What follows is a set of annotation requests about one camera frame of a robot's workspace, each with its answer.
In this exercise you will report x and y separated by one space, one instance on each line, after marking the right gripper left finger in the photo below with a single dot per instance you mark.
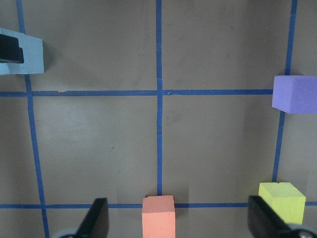
94 225

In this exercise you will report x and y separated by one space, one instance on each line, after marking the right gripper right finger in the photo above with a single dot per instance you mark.
263 222

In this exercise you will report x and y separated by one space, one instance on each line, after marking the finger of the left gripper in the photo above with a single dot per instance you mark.
10 51

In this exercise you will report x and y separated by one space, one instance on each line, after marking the light blue foam block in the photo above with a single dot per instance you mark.
33 55

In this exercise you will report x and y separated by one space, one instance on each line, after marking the yellow foam block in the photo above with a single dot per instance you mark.
285 200

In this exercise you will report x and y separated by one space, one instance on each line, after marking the upper orange foam block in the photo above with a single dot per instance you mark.
158 217

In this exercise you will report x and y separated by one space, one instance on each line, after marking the upper purple foam block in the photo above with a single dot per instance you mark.
295 94

